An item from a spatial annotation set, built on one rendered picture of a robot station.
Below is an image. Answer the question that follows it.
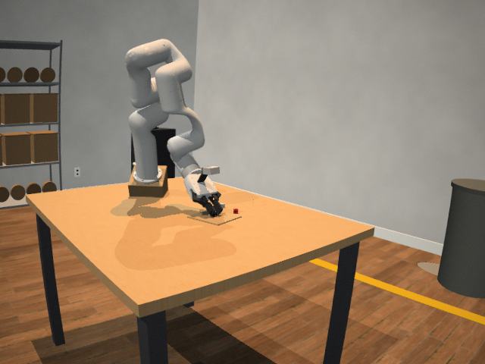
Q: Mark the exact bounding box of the brown mat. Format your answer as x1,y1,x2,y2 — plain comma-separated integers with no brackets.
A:
187,211,242,225

